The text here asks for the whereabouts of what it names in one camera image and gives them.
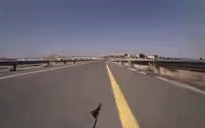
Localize yellow painted line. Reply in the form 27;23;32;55
105;61;141;128

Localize dry roadside bush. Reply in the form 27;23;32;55
147;62;162;75

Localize white painted line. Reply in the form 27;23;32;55
112;61;205;100
0;61;95;82

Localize grey asphalt road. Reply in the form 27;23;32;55
0;59;205;128

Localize dark metal guardrail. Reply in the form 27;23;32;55
110;58;205;75
0;58;93;72

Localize robot's own part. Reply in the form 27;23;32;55
90;102;104;128

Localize distant low buildings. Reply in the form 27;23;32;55
102;52;158;61

